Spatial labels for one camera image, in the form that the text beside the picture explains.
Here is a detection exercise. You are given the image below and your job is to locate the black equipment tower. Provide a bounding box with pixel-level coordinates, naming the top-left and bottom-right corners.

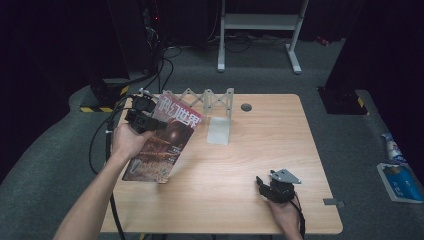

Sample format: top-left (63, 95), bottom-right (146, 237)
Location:
top-left (106, 0), bottom-right (168, 76)

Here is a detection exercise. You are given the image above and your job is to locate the person's left hand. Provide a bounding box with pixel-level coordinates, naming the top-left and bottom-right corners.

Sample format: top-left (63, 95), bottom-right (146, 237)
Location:
top-left (111, 122), bottom-right (156, 162)

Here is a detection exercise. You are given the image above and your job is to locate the grey tape strip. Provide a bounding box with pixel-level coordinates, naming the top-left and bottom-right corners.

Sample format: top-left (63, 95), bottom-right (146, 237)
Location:
top-left (322, 197), bottom-right (346, 209)

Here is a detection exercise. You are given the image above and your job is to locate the red cover magazine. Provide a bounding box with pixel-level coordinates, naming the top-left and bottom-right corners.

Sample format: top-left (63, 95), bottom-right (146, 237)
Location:
top-left (121, 91), bottom-right (205, 185)

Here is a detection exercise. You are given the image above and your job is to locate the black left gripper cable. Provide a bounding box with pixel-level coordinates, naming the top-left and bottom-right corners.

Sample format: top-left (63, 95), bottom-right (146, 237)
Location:
top-left (104, 94), bottom-right (135, 240)

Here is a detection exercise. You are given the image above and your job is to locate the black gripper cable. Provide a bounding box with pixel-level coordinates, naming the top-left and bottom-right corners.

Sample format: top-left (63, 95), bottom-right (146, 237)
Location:
top-left (289, 192), bottom-right (307, 240)
top-left (104, 94), bottom-right (135, 240)

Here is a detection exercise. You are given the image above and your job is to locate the black floor cable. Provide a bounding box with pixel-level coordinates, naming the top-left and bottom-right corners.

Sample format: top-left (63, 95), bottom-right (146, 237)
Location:
top-left (87, 46), bottom-right (183, 176)

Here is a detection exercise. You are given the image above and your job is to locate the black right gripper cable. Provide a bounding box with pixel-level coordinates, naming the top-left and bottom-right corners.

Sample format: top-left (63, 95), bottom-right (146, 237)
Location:
top-left (289, 192), bottom-right (307, 240)

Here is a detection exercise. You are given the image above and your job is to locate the grey expandable book rack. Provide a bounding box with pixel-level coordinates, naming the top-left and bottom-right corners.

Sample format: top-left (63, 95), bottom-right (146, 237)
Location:
top-left (139, 87), bottom-right (235, 146)

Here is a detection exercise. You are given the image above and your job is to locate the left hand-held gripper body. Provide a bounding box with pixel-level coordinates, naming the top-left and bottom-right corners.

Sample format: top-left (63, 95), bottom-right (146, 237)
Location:
top-left (124, 94), bottom-right (158, 135)

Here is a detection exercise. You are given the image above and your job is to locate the white metal stand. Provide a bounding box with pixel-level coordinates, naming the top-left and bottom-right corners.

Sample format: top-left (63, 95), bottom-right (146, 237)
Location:
top-left (216, 0), bottom-right (310, 75)

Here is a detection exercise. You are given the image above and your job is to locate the person's right hand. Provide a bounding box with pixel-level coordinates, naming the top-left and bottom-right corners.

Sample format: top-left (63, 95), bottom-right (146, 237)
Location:
top-left (267, 197), bottom-right (302, 235)

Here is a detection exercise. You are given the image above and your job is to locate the black base with yellow stripes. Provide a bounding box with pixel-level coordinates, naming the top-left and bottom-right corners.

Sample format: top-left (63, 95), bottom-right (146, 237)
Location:
top-left (79, 77), bottom-right (131, 114)
top-left (317, 86), bottom-right (370, 116)

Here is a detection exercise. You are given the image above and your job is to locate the white and blue bottle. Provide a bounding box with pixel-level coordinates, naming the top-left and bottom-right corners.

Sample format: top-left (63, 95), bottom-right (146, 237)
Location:
top-left (380, 132), bottom-right (406, 165)

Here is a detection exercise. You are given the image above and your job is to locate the bundle of black floor cables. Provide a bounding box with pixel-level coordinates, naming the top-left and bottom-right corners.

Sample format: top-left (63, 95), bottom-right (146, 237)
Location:
top-left (205, 30), bottom-right (292, 54)

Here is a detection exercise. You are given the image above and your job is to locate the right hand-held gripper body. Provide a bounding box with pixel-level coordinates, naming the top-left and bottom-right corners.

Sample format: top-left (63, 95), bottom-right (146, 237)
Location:
top-left (263, 168), bottom-right (303, 205)

